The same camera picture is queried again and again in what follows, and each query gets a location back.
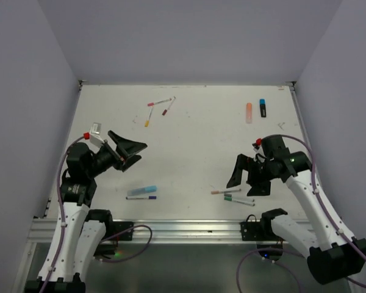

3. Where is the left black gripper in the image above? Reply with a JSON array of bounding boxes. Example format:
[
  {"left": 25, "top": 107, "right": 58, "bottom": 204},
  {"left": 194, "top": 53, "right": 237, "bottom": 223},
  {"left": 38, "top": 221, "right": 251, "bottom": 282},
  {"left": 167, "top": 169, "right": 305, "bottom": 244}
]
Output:
[{"left": 86, "top": 130, "right": 146, "bottom": 177}]

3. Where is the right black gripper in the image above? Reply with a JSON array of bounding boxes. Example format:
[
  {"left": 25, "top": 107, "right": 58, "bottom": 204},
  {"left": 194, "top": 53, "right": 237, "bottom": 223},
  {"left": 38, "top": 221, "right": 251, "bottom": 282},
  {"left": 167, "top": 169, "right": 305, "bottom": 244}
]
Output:
[{"left": 226, "top": 151, "right": 279, "bottom": 195}]

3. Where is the yellow cap thin pen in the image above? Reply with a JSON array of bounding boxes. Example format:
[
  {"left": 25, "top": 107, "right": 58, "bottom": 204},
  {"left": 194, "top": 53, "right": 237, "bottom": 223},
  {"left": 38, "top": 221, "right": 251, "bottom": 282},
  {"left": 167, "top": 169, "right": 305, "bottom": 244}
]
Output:
[{"left": 144, "top": 106, "right": 154, "bottom": 128}]

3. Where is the light blue highlighter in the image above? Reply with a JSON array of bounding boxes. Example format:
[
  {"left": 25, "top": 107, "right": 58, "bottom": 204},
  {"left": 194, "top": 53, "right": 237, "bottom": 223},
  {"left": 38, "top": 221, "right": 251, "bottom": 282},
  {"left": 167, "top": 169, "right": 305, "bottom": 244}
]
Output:
[{"left": 127, "top": 186, "right": 157, "bottom": 197}]

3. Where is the orange highlighter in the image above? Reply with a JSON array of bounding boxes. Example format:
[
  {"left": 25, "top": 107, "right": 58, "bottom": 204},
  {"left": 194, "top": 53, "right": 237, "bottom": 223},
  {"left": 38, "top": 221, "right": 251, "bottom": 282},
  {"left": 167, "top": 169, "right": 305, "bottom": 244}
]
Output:
[{"left": 245, "top": 103, "right": 253, "bottom": 124}]

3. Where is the black blue cap highlighter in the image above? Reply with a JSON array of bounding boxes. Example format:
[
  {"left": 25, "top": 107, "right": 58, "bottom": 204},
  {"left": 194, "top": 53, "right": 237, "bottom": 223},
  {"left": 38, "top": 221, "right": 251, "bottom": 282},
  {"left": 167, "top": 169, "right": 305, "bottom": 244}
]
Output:
[{"left": 259, "top": 99, "right": 267, "bottom": 118}]

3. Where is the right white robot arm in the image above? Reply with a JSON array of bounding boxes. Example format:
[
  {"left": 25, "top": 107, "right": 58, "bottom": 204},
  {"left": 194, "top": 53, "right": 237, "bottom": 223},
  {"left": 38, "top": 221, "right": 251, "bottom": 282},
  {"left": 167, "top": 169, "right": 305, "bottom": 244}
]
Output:
[{"left": 227, "top": 134, "right": 366, "bottom": 284}]

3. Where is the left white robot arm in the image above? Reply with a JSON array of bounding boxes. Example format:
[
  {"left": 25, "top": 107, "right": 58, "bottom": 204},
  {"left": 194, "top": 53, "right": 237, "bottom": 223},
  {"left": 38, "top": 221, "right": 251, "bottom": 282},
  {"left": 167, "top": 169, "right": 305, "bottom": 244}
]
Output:
[{"left": 24, "top": 131, "right": 147, "bottom": 292}]

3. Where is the grey cap thin pen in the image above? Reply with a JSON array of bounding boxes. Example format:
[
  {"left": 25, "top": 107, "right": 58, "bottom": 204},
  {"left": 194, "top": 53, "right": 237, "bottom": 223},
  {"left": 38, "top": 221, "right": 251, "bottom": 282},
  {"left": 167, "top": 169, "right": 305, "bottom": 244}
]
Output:
[{"left": 224, "top": 193, "right": 255, "bottom": 203}]

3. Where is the green cap thin pen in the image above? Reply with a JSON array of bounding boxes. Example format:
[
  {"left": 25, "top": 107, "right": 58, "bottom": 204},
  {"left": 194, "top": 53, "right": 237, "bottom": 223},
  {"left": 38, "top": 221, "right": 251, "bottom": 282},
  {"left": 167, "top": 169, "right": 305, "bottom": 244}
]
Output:
[{"left": 224, "top": 197, "right": 256, "bottom": 206}]

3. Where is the orange cap thin pen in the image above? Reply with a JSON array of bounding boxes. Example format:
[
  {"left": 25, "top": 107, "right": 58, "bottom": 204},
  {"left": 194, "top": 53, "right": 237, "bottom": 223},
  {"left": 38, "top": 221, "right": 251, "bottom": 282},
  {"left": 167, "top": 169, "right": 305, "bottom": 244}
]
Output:
[{"left": 210, "top": 189, "right": 242, "bottom": 195}]

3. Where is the purple cap thin pen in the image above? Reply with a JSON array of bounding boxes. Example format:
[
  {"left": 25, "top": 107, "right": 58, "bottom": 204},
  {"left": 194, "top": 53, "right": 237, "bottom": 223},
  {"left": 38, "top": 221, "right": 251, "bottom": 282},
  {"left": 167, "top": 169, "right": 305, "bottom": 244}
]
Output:
[{"left": 126, "top": 195, "right": 157, "bottom": 200}]

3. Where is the pink cap thin pen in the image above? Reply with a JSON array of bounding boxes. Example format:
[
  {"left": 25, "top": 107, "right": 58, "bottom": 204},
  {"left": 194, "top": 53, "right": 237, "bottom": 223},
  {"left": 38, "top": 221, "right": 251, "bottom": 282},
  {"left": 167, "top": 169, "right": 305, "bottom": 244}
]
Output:
[{"left": 147, "top": 96, "right": 176, "bottom": 107}]

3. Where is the dark red cap thin pen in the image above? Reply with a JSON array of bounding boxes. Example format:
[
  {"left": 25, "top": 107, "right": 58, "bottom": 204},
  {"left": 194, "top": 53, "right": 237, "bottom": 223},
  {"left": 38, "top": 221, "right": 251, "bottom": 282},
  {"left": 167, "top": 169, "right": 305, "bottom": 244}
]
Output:
[{"left": 162, "top": 96, "right": 176, "bottom": 116}]

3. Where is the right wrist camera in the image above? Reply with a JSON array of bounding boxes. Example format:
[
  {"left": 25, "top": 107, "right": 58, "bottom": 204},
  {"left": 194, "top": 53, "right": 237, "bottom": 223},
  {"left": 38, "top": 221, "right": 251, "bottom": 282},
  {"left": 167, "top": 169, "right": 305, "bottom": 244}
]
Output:
[{"left": 253, "top": 138, "right": 266, "bottom": 161}]

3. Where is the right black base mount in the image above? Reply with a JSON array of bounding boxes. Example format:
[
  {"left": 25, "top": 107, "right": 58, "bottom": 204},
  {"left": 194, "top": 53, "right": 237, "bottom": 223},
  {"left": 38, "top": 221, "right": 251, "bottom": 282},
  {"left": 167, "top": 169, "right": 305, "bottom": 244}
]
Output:
[{"left": 240, "top": 214, "right": 284, "bottom": 249}]

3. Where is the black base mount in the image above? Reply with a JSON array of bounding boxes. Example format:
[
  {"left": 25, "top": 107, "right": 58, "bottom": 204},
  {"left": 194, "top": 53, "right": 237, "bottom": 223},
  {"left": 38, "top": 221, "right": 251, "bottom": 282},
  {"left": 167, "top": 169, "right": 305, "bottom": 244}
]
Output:
[
  {"left": 94, "top": 221, "right": 134, "bottom": 259},
  {"left": 240, "top": 214, "right": 284, "bottom": 249}
]

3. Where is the aluminium front rail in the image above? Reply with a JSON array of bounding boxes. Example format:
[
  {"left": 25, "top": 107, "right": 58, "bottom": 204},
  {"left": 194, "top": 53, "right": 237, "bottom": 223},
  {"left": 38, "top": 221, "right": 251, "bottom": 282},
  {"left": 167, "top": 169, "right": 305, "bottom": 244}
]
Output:
[{"left": 26, "top": 218, "right": 324, "bottom": 245}]

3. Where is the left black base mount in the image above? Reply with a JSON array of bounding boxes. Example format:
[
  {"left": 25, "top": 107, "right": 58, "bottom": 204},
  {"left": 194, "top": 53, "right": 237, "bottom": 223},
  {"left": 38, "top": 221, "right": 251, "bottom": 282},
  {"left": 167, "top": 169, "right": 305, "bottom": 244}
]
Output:
[{"left": 94, "top": 221, "right": 134, "bottom": 259}]

